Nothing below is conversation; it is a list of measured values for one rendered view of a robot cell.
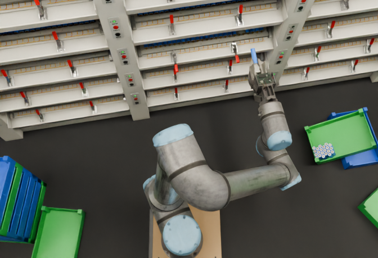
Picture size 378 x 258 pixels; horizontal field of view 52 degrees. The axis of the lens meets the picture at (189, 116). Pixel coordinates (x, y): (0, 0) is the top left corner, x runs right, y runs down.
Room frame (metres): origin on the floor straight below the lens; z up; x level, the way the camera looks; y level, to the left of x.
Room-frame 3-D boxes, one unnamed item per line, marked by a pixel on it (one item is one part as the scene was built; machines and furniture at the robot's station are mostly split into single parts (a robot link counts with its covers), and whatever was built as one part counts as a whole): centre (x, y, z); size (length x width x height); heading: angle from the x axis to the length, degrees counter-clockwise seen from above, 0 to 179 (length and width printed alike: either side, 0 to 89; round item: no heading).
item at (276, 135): (0.53, -0.33, 0.65); 0.12 x 0.09 x 0.10; 11
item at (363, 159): (0.74, -0.90, 0.04); 0.30 x 0.20 x 0.08; 10
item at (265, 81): (0.70, -0.30, 0.66); 0.12 x 0.08 x 0.09; 11
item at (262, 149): (0.52, -0.33, 0.54); 0.12 x 0.09 x 0.12; 24
